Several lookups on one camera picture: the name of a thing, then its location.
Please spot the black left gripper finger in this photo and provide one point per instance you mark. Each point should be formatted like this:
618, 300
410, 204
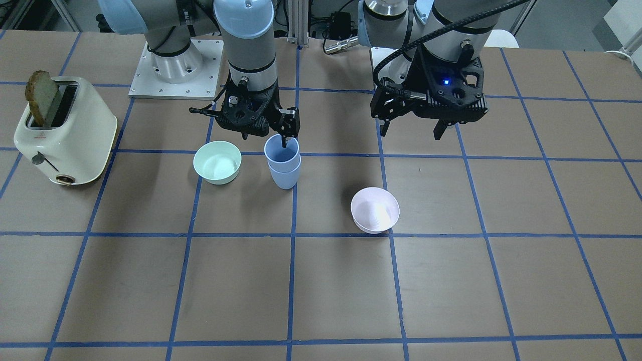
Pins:
384, 123
441, 126

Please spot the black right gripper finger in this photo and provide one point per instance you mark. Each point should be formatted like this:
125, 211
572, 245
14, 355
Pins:
285, 127
293, 122

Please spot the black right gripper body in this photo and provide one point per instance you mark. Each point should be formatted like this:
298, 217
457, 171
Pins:
290, 122

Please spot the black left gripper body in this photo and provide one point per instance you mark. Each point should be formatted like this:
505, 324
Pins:
414, 79

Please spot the blue cup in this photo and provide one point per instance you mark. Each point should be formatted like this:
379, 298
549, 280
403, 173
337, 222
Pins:
286, 180
283, 154

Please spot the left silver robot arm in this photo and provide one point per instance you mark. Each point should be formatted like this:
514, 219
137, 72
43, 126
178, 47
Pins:
168, 26

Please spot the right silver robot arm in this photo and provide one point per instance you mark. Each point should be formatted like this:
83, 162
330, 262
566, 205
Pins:
451, 31

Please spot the green bowl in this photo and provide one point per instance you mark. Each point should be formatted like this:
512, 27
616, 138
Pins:
218, 162

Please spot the pink bowl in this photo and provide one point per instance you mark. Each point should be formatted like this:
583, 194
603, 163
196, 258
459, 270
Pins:
374, 210

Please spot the cream toaster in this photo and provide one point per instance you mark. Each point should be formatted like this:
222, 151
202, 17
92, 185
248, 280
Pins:
74, 147

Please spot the bread slice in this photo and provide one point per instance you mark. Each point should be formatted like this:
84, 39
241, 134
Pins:
43, 95

